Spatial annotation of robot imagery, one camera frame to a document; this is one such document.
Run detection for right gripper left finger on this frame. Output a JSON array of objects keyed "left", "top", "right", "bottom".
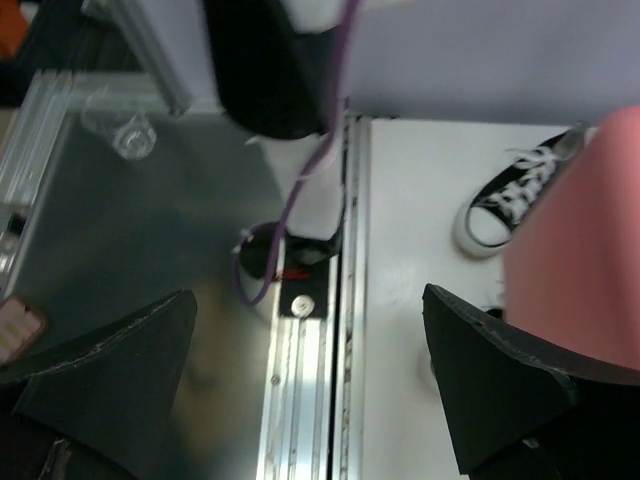
[{"left": 1, "top": 290, "right": 197, "bottom": 479}]

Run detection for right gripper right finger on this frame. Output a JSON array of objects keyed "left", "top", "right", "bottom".
[{"left": 422, "top": 284, "right": 639, "bottom": 479}]

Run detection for dark pink drawer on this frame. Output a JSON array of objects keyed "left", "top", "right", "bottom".
[{"left": 503, "top": 106, "right": 639, "bottom": 369}]

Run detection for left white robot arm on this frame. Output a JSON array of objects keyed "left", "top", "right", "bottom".
[{"left": 203, "top": 1, "right": 359, "bottom": 241}]

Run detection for left black canvas sneaker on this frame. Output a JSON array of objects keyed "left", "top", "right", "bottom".
[{"left": 452, "top": 122, "right": 589, "bottom": 259}]

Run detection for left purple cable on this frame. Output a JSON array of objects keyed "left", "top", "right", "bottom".
[{"left": 232, "top": 0, "right": 362, "bottom": 307}]

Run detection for aluminium mounting rail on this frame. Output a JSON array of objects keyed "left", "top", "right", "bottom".
[{"left": 256, "top": 114, "right": 371, "bottom": 479}]

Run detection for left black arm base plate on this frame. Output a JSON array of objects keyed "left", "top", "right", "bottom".
[{"left": 239, "top": 225, "right": 342, "bottom": 317}]

